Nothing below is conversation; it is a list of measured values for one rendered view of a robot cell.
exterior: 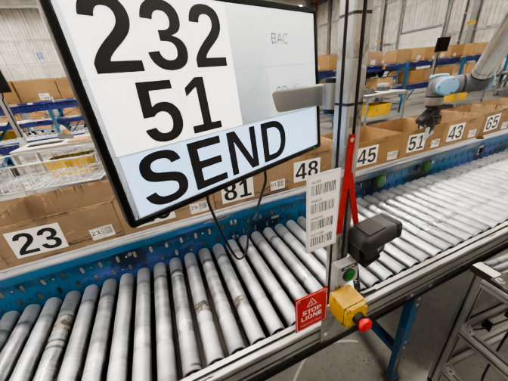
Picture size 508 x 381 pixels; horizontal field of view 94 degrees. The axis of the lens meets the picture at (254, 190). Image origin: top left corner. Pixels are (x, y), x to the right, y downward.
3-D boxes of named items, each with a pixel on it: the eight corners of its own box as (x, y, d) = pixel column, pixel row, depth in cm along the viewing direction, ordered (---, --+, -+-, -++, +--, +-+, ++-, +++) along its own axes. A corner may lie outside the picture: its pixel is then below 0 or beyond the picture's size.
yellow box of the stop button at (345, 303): (348, 336, 61) (351, 317, 58) (327, 309, 68) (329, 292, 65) (390, 313, 66) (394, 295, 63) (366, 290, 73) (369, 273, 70)
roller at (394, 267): (400, 283, 86) (402, 273, 84) (314, 217, 130) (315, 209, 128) (410, 278, 88) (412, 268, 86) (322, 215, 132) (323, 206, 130)
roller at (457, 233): (468, 249, 98) (472, 240, 96) (369, 199, 142) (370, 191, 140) (475, 245, 100) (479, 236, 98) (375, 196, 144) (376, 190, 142)
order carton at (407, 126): (398, 159, 147) (403, 132, 139) (362, 149, 171) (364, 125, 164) (441, 147, 159) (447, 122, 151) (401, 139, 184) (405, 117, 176)
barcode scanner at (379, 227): (402, 252, 60) (406, 219, 55) (366, 273, 57) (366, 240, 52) (380, 237, 66) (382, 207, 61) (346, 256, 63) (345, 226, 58)
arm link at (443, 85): (467, 74, 117) (457, 73, 127) (438, 78, 121) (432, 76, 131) (463, 94, 120) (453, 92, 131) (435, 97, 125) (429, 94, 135)
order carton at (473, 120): (441, 147, 159) (447, 122, 151) (401, 140, 184) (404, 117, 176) (477, 137, 171) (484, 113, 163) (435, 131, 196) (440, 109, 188)
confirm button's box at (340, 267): (338, 289, 61) (339, 270, 58) (329, 281, 64) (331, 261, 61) (358, 280, 63) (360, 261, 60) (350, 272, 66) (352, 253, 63)
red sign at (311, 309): (296, 333, 65) (295, 302, 59) (294, 331, 65) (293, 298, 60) (342, 310, 70) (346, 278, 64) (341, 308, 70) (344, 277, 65)
